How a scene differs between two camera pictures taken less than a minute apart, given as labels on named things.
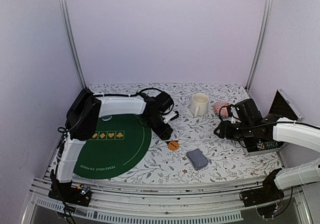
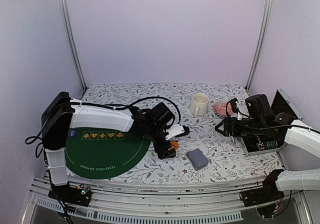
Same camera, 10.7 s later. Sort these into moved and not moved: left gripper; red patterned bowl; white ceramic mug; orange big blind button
Moved: left gripper
Not moved: white ceramic mug; red patterned bowl; orange big blind button
